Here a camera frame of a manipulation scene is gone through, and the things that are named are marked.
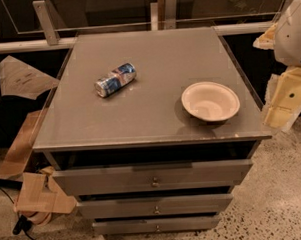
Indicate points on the grey drawer cabinet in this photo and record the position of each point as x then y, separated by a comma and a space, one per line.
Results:
144, 122

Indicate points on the blue silver drink can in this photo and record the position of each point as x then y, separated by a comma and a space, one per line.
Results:
115, 79

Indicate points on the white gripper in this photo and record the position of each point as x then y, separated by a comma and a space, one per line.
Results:
292, 36

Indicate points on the long cardboard strip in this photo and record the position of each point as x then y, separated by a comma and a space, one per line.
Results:
19, 157

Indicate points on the grey drawer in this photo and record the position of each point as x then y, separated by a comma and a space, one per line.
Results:
169, 205
156, 225
152, 177

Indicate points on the white paper bowl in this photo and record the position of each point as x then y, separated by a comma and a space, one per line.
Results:
210, 101

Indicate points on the brown cardboard sheet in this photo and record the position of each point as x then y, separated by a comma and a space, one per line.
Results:
22, 80

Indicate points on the grey top drawer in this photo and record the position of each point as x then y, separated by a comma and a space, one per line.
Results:
152, 177

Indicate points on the grey bottom drawer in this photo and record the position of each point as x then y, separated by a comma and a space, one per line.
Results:
156, 225

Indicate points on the metal railing frame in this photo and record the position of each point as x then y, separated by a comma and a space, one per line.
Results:
36, 25

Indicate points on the grey middle drawer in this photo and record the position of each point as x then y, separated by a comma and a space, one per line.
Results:
169, 205

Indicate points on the cardboard pieces on floor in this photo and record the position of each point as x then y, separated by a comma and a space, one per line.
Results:
40, 196

